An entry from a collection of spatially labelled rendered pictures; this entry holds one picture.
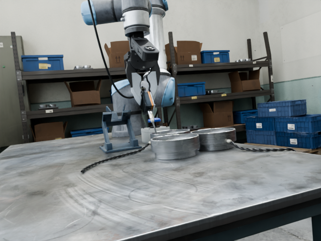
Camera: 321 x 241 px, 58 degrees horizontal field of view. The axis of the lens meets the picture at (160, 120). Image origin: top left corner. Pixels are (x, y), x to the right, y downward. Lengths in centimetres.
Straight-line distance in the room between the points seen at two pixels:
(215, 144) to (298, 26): 500
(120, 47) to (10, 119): 181
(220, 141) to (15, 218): 43
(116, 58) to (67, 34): 92
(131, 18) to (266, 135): 407
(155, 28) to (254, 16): 511
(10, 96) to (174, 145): 395
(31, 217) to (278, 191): 28
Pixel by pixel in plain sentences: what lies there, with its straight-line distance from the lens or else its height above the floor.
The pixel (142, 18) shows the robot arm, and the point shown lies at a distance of 84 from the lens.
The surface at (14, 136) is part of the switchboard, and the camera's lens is 443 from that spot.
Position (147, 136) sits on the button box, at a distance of 86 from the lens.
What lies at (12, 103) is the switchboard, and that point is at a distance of 442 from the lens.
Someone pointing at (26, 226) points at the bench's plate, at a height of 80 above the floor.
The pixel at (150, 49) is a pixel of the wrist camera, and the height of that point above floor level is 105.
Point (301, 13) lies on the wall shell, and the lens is 556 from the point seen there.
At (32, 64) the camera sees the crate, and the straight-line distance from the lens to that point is 420.
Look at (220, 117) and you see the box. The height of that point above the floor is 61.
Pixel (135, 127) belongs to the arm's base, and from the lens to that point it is 117.
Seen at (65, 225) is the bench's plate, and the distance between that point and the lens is 33.
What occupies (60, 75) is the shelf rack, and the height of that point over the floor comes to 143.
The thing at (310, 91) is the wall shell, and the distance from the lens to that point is 536.
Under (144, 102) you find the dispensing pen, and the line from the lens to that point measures 79.
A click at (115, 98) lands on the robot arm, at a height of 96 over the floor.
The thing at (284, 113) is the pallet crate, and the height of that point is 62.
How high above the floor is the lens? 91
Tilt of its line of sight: 3 degrees down
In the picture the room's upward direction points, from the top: 6 degrees counter-clockwise
